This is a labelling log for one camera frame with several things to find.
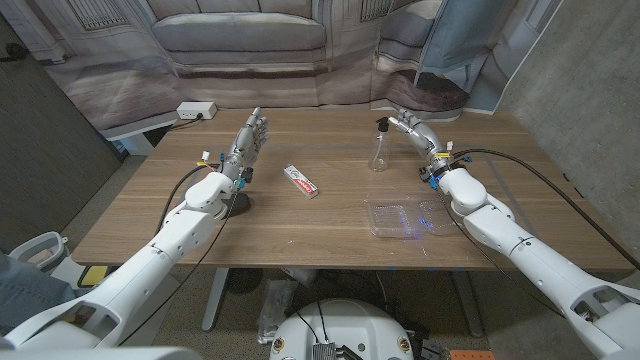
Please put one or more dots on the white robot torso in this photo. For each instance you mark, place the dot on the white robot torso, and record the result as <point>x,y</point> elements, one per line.
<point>345,325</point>

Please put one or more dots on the printed living room backdrop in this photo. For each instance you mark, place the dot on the printed living room backdrop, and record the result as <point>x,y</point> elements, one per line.
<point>240,30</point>

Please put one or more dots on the orange box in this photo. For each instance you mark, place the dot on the orange box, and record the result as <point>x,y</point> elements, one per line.
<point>470,355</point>

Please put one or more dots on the clear dispenser bottle black pump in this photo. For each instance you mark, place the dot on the clear dispenser bottle black pump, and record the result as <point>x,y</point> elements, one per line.
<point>381,150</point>

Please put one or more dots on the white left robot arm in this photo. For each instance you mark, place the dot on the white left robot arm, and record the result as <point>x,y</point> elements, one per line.
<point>150,265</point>

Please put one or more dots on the person in blue jeans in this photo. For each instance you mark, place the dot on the person in blue jeans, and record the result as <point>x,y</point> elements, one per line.
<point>25,295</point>

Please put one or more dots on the black flat pad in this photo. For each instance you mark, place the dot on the black flat pad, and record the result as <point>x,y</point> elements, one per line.
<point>241,204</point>

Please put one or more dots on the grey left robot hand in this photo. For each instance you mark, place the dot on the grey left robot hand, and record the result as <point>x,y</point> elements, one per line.
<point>245,145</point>

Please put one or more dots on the clear plastic bag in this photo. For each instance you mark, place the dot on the clear plastic bag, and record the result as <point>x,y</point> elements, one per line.
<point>275,310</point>

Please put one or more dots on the grey table leg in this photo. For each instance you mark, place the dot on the grey table leg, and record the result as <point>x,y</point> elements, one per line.
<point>470,310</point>

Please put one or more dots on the black round fan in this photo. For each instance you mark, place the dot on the black round fan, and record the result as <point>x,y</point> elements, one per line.
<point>243,280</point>

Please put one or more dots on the white table leg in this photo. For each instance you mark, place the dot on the white table leg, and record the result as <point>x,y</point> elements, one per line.
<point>215,300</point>

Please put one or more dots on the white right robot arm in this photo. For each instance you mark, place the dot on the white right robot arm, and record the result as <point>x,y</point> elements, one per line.
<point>525,250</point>

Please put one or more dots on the clear plastic clamshell container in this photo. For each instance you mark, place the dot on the clear plastic clamshell container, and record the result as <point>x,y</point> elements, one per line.
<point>395,220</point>

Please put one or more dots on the yellow flat object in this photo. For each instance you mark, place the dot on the yellow flat object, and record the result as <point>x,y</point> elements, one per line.
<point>94,275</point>

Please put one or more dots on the white power strip box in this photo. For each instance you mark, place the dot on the white power strip box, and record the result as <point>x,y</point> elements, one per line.
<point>196,110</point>

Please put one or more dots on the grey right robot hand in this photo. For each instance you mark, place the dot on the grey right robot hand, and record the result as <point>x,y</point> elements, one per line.
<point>425,140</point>

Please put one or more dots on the white plastic bin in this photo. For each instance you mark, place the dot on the white plastic bin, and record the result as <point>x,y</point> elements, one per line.
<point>40,250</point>

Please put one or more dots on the white shelf board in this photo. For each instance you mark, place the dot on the white shelf board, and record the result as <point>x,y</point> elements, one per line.
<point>135,135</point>

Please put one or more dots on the white red toothpaste box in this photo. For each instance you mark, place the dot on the white red toothpaste box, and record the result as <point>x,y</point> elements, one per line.
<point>300,181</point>

